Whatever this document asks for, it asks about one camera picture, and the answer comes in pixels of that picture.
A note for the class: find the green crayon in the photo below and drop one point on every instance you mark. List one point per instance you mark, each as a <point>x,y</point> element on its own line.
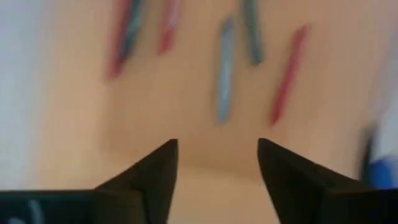
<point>132,34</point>
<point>253,40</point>

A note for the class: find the magenta crayon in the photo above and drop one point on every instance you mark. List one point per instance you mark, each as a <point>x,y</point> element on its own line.
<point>168,37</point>

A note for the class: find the grey crayon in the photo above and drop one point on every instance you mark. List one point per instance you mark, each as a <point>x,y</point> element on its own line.
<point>225,77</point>

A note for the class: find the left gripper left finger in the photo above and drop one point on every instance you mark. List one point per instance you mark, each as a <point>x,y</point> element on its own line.
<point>149,193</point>

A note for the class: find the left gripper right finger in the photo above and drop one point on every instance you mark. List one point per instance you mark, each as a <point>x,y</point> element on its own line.
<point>298,193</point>

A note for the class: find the blue-purple eraser block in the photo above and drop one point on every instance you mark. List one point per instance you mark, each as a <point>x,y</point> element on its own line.
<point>384,174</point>

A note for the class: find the orange plastic bin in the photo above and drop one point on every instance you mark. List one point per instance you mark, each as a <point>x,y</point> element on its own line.
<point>186,124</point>

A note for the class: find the red crayon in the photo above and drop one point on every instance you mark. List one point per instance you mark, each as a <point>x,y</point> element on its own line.
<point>116,62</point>
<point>287,81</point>

